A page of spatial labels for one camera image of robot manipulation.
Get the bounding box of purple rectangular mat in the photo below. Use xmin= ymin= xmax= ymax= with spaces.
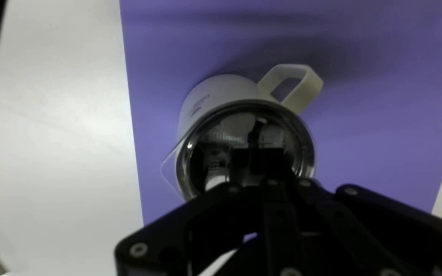
xmin=118 ymin=0 xmax=442 ymax=227

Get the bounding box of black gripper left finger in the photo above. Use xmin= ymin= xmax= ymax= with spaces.
xmin=114 ymin=145 xmax=270 ymax=276

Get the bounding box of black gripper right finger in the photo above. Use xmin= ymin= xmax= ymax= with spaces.
xmin=258 ymin=145 xmax=442 ymax=276

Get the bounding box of white mug with handle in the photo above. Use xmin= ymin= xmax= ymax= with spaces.
xmin=161 ymin=63 xmax=325 ymax=202

